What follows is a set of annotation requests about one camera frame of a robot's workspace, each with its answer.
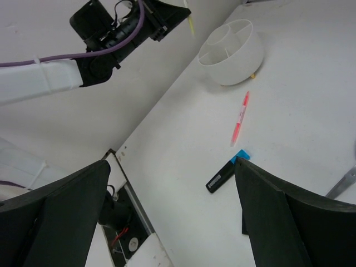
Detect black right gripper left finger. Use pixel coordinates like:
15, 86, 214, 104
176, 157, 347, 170
1, 160, 111, 266

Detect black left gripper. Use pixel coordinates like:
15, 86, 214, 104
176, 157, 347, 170
70, 0, 191, 52

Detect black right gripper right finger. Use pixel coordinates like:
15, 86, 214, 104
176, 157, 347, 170
235, 157, 355, 266

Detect yellow thin highlighter pen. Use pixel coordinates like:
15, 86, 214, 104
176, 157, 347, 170
183, 0, 195, 37

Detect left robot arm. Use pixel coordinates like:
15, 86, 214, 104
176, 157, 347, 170
1, 1, 191, 106

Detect white round compartment container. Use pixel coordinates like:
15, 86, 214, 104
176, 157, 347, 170
197, 19, 264, 86

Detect blue cap black marker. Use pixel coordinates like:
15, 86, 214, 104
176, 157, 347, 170
205, 150, 250, 194

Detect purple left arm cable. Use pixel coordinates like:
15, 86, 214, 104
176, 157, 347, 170
0, 0, 145, 68

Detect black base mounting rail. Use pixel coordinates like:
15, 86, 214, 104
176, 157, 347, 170
102, 149, 155, 266

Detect black handled scissors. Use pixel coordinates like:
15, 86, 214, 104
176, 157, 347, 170
326, 165, 356, 199

